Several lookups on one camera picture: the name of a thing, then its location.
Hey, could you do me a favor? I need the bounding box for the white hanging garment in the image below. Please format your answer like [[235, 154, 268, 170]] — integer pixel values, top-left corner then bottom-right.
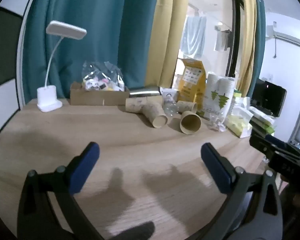
[[213, 25, 233, 52]]

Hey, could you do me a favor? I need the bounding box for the tree-print sleeve of paper cups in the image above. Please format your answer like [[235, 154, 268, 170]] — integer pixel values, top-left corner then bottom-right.
[[199, 71, 237, 131]]

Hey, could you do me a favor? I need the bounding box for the white air conditioner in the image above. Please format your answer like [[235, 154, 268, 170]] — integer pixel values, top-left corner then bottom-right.
[[265, 21, 300, 50]]

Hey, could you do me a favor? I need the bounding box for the green packet stack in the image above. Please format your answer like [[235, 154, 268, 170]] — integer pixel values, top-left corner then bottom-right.
[[249, 106, 276, 134]]

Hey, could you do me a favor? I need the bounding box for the wide yellow curtain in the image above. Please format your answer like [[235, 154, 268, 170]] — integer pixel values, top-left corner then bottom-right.
[[144, 0, 192, 88]]

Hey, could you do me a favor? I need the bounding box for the small white box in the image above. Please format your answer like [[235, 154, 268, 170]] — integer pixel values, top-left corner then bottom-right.
[[159, 87, 179, 101]]

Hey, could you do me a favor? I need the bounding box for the brown paper cup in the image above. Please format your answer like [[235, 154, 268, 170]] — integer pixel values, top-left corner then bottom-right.
[[176, 100, 198, 114], [125, 97, 163, 112], [141, 102, 168, 128], [179, 110, 202, 134]]

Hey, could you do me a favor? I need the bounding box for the wide teal curtain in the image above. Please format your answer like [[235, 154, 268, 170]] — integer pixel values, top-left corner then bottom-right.
[[22, 0, 161, 105]]

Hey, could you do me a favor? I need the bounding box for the narrow yellow curtain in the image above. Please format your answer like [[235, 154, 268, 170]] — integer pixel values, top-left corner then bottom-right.
[[236, 0, 258, 98]]

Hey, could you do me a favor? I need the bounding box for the stainless steel tumbler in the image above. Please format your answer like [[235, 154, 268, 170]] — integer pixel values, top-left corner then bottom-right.
[[129, 86, 161, 98]]

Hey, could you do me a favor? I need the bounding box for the black door frame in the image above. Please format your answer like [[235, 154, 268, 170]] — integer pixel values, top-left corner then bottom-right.
[[225, 0, 245, 78]]

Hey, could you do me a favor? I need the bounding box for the black monitor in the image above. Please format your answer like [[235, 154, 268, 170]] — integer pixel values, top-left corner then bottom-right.
[[250, 78, 287, 117]]

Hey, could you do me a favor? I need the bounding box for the clear plastic bag of snacks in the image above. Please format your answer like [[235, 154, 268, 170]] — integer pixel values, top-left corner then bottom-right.
[[81, 60, 125, 91]]

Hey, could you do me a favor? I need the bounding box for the clear plastic bottle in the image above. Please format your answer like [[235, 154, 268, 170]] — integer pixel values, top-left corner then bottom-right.
[[162, 92, 178, 117]]

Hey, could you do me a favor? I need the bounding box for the yellow paper bag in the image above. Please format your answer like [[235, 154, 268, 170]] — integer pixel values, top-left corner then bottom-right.
[[176, 58, 206, 105]]

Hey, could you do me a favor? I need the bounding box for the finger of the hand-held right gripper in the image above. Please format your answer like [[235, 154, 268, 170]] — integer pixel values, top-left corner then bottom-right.
[[249, 130, 274, 155], [265, 134, 300, 154]]

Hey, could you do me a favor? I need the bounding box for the light blue hanging towel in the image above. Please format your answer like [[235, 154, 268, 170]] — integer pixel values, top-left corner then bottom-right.
[[179, 15, 207, 60]]

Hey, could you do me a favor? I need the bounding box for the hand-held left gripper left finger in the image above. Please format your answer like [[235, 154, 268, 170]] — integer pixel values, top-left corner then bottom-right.
[[17, 142, 103, 240]]

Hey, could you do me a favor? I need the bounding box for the cardboard box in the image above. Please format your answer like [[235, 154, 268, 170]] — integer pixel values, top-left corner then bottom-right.
[[70, 81, 130, 106]]

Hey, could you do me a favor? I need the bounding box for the yellow tissue pack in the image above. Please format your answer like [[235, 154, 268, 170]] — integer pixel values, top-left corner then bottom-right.
[[224, 107, 253, 138]]

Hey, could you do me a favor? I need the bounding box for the narrow teal curtain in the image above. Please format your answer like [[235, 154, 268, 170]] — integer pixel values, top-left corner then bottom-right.
[[250, 0, 267, 98]]

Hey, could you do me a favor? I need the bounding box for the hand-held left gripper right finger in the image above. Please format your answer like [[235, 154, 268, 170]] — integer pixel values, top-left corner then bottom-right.
[[201, 142, 283, 240]]

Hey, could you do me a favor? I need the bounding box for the white desk lamp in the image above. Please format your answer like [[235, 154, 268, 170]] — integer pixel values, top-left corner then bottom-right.
[[37, 20, 87, 112]]

